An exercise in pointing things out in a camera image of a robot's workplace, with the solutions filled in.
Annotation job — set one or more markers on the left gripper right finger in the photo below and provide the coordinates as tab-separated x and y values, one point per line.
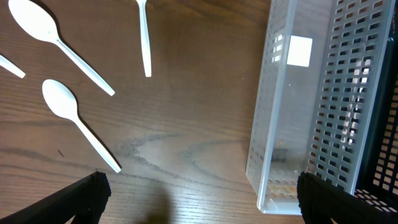
323	203

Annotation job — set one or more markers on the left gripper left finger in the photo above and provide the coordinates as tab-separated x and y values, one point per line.
81	202

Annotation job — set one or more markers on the dark green plastic basket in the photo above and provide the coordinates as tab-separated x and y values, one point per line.
377	180

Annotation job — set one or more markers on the white spoon near left gripper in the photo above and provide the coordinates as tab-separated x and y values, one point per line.
62	103

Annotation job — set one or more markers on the clear plastic basket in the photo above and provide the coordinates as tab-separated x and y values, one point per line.
320	73

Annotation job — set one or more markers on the white spoon far left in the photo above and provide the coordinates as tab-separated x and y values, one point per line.
8	65

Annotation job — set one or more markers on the white spoon upright left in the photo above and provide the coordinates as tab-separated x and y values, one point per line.
145	42

